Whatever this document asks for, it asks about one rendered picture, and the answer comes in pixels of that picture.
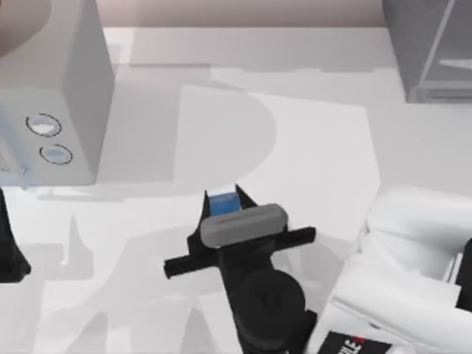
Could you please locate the small blue box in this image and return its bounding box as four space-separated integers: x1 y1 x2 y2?
208 191 243 216

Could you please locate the pale grey rounded box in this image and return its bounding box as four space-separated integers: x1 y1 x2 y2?
199 202 289 249

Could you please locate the small microwave knob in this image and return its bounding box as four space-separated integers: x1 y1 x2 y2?
39 144 74 166

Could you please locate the large microwave knob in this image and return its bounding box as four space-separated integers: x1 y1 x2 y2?
25 113 63 139

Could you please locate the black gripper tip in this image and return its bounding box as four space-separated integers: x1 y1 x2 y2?
0 187 32 285

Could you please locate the pale microwave oven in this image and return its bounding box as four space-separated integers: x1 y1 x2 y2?
0 0 117 187

